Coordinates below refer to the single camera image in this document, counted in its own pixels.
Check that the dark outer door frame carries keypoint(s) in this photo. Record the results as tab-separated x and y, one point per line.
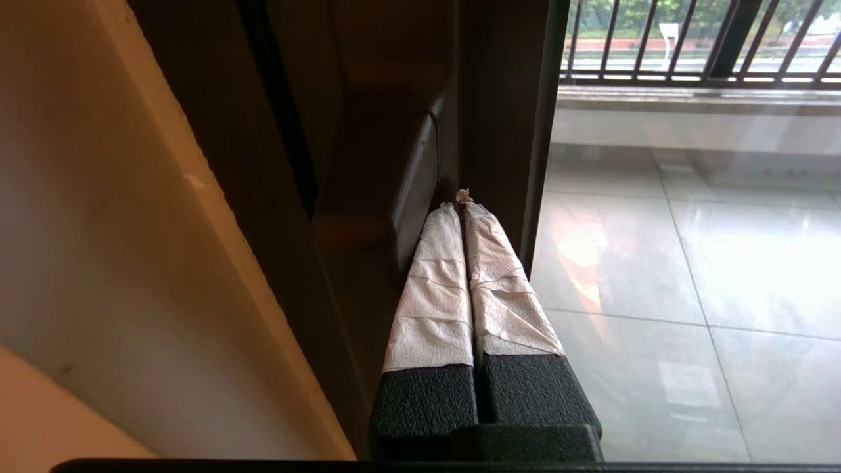
190	79

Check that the grey stone window sill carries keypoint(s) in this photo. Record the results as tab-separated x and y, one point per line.
690	98

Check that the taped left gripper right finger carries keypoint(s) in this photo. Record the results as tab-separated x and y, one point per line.
512	315

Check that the dark framed glass sliding door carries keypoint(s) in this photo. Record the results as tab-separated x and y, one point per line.
499	98

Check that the dark balcony window frame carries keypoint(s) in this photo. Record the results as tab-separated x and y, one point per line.
729	39

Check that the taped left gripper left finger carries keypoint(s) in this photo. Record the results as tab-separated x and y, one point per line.
430	315

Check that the black metal balcony railing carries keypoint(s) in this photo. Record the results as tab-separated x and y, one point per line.
657	80

